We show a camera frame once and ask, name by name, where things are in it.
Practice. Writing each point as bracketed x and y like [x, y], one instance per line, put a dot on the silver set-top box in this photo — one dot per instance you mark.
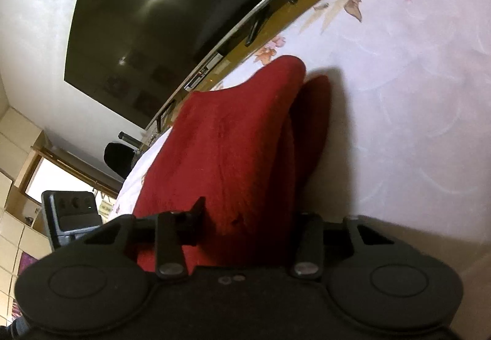
[203, 73]

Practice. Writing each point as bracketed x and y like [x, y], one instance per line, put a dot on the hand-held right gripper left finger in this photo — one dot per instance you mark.
[168, 244]

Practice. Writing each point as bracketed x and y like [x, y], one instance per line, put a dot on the white floral bed sheet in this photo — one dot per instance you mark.
[402, 94]

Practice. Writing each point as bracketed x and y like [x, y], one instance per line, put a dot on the black flat screen television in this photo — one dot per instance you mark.
[161, 37]

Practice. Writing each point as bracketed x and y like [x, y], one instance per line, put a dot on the wooden television cabinet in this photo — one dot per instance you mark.
[284, 6]

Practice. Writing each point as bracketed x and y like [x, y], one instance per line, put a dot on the red garment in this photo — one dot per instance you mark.
[230, 148]

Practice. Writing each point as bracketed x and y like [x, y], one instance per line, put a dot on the wooden framed window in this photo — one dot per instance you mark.
[57, 179]

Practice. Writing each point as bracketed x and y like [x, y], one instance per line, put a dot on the black rounded object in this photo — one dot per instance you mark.
[119, 159]

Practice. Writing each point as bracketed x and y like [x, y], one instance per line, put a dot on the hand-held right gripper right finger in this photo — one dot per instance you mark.
[311, 240]

